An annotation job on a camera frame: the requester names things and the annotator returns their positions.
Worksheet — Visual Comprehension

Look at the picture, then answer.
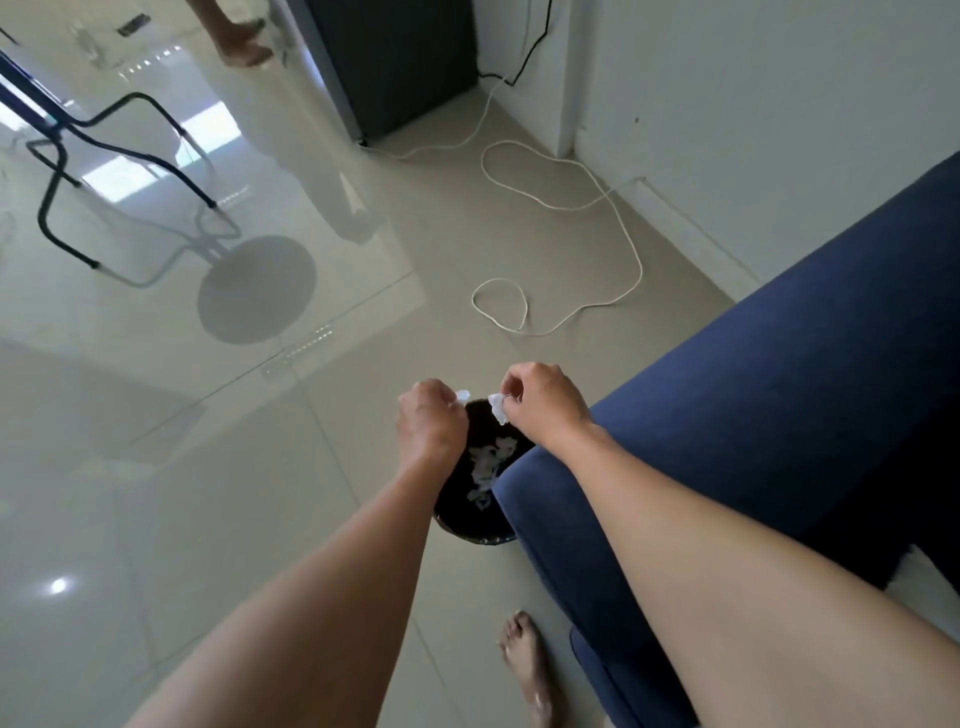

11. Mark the dark blue metal frame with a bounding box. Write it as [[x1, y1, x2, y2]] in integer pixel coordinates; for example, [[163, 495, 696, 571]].
[[0, 27, 81, 151]]

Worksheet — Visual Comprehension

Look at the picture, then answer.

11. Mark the black power cable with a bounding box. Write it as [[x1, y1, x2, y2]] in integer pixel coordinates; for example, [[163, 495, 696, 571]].
[[477, 0, 557, 86]]

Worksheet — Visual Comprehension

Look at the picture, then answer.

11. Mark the person's bare foot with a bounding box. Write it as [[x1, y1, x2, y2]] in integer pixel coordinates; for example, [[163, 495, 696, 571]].
[[498, 610, 561, 728]]

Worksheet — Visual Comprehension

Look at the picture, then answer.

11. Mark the white tissue waste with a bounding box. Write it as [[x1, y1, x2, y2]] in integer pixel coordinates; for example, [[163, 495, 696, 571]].
[[463, 441, 520, 513]]

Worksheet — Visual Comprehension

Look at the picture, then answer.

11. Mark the person's right hand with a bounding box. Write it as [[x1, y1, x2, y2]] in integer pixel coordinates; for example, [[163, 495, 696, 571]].
[[500, 362, 599, 453]]

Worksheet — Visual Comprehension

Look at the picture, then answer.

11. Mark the person's left hand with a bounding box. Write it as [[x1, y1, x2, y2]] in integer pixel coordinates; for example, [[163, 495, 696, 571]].
[[396, 378, 471, 472]]

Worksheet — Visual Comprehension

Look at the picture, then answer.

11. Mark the blue fabric sofa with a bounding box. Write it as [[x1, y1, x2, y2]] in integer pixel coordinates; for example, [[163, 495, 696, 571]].
[[491, 152, 960, 728]]

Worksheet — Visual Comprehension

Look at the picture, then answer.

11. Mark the black metal tube frame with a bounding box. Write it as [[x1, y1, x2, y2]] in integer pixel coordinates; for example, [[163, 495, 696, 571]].
[[25, 91, 243, 271]]

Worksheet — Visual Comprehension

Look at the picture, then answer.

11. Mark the dark grey cabinet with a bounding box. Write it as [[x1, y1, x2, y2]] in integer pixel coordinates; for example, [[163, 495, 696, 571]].
[[302, 0, 482, 145]]

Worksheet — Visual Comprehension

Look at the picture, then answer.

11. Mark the white power cable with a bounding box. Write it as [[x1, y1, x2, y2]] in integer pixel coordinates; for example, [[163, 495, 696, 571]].
[[369, 73, 646, 339]]

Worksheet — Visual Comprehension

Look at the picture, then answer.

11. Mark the person's right forearm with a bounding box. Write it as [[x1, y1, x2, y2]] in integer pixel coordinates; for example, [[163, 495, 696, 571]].
[[541, 421, 960, 728]]

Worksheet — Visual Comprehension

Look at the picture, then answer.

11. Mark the person's left forearm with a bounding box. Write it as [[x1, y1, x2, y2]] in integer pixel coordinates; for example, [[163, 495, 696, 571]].
[[123, 453, 460, 728]]

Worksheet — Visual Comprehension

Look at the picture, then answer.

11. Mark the black trash bin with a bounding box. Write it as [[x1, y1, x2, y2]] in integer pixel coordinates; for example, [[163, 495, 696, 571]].
[[431, 397, 538, 546]]

